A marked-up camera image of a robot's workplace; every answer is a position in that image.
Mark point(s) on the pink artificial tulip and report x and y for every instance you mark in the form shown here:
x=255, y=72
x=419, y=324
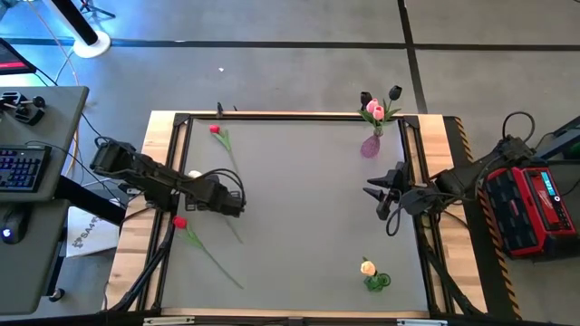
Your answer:
x=379, y=112
x=372, y=105

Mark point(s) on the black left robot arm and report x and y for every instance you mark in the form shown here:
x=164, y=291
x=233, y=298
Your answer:
x=145, y=174

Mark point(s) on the black beam with hazard stripe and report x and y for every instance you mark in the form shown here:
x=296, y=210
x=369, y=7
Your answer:
x=489, y=271

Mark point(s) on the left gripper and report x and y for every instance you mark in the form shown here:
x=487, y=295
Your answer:
x=217, y=199

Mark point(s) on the black metal table frame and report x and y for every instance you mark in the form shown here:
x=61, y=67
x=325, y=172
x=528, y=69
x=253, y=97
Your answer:
x=294, y=116

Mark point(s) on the white printed paper sheet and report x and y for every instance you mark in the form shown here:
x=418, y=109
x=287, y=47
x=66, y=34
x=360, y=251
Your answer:
x=88, y=233

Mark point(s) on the small black frame clamp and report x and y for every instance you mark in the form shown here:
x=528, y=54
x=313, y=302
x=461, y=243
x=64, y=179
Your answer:
x=219, y=110

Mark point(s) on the black tripod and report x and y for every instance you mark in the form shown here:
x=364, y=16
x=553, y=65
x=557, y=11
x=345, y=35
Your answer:
x=93, y=6

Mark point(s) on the grey table mat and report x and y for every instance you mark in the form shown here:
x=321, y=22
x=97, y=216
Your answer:
x=308, y=217

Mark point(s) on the purple glass vase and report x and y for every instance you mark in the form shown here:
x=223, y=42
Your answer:
x=370, y=147

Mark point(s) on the black desk crossbar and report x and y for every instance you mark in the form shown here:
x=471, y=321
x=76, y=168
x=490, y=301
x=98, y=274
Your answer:
x=90, y=204

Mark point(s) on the black artificial tulip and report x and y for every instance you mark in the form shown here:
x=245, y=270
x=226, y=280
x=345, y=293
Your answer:
x=365, y=98
x=395, y=92

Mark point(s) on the green glass vase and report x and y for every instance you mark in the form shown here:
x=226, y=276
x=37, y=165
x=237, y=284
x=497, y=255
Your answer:
x=376, y=283

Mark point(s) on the white stand with round base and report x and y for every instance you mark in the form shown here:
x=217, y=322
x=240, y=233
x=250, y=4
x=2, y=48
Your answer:
x=90, y=45

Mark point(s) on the dark equipment case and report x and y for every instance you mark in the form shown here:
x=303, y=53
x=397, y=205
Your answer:
x=572, y=136

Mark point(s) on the black clamp mount device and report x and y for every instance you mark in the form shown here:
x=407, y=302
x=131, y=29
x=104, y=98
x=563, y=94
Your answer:
x=25, y=108

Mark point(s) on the black computer mouse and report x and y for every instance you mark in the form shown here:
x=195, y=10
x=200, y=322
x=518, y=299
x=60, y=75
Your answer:
x=11, y=226

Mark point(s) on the grey desk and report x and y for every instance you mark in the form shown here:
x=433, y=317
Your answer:
x=54, y=117

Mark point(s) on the red artificial tulip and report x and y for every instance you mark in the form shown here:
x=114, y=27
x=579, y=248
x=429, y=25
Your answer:
x=180, y=222
x=214, y=129

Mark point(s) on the red black power unit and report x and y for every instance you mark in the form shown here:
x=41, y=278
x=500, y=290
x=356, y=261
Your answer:
x=530, y=213

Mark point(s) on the dark monitor with red strip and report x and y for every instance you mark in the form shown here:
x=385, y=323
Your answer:
x=11, y=59

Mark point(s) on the black caster wheel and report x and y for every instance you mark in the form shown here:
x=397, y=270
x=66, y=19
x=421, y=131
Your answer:
x=56, y=295

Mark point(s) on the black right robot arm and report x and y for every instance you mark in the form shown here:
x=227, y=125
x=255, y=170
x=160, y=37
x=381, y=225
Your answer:
x=462, y=179

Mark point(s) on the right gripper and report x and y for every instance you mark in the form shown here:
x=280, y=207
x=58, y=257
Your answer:
x=401, y=185

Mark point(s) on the silver metal bracket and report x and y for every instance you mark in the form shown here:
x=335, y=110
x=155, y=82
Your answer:
x=167, y=321
x=421, y=323

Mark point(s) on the black backlit keyboard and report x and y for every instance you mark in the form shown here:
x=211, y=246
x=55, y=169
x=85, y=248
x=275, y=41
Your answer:
x=22, y=168

